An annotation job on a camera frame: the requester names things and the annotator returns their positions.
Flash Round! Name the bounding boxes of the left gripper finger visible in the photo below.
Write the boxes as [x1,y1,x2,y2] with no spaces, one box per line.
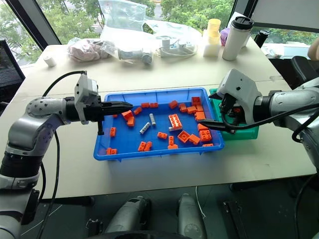
[101,101,134,109]
[101,106,134,117]

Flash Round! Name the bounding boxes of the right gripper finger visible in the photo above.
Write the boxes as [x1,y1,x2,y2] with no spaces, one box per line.
[208,91,224,101]
[200,119,236,134]

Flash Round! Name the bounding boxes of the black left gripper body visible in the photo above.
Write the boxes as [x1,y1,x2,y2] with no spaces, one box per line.
[83,102,105,136]

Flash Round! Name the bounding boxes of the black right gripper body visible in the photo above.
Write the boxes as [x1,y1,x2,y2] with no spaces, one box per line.
[220,93,248,125]

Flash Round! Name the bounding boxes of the green plastic bin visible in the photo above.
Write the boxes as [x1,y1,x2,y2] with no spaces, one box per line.
[208,88,260,141]

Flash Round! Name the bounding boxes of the blue plastic tray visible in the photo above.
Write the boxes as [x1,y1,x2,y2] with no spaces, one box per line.
[93,87,225,163]

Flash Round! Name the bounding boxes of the grey brick pieces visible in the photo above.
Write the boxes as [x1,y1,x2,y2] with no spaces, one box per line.
[139,121,152,135]

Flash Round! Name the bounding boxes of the large orange studded plate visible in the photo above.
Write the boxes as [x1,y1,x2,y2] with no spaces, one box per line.
[167,113,184,131]

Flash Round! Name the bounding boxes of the white square container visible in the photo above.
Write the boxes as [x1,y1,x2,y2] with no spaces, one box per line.
[202,29,222,58]

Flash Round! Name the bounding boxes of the white cylindrical device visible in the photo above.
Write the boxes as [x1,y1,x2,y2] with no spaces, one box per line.
[117,48,154,65]

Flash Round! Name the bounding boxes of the white tumbler with black lid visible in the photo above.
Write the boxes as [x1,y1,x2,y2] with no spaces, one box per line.
[222,16,255,61]

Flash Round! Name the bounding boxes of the purple bag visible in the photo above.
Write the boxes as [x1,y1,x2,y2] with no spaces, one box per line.
[220,27,230,47]

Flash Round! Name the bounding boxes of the plastic bag with pink cloth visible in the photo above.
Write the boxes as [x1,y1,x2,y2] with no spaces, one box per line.
[67,38,118,62]

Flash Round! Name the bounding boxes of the yellow plastic cup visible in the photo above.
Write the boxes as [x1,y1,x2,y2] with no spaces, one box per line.
[207,18,222,45]

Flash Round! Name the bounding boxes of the small white roll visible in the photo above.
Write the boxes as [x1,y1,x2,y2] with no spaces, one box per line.
[43,55,57,67]

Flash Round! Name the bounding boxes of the black bottle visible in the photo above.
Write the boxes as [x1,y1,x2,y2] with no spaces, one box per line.
[253,29,271,49]

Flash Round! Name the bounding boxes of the black office chair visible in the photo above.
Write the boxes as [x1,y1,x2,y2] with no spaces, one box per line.
[290,55,319,91]

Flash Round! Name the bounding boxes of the large clear plastic bag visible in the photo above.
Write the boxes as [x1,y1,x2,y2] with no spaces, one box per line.
[98,0,203,60]

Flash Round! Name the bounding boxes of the black table leg bar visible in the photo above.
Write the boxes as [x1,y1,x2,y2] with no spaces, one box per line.
[39,196,96,208]

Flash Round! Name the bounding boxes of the black mesh chair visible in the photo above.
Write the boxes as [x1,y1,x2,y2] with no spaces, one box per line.
[0,38,26,117]

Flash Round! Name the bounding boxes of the grey rounded robot leg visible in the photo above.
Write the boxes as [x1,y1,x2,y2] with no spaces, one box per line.
[104,195,153,235]
[176,193,208,239]

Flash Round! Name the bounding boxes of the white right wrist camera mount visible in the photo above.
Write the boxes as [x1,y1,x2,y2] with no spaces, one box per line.
[217,68,262,125]

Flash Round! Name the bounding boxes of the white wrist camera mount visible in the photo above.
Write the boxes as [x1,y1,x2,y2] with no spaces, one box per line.
[74,73,100,124]
[217,68,262,125]

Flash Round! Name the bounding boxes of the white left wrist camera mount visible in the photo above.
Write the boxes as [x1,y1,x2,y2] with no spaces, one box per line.
[74,73,100,124]

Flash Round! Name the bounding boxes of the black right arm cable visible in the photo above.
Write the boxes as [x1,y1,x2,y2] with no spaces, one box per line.
[220,103,319,143]

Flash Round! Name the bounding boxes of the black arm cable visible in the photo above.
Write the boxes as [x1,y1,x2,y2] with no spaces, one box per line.
[220,103,319,143]
[36,71,88,239]

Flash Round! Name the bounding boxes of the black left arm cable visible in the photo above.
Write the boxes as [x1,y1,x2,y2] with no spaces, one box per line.
[36,71,88,239]

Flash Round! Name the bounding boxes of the thin white floor cable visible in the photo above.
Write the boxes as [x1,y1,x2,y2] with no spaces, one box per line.
[195,185,207,219]

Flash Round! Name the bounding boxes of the black metal floor bracket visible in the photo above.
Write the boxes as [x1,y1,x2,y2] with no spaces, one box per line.
[222,199,248,239]

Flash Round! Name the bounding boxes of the black cable beside torso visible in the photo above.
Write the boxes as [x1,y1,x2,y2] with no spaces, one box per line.
[294,174,319,239]

